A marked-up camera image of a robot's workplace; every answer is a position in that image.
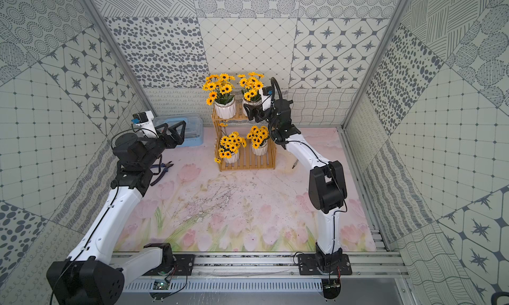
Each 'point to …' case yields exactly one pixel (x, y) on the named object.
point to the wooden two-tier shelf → (247, 160)
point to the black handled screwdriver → (295, 164)
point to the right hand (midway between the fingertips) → (253, 103)
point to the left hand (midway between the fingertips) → (181, 123)
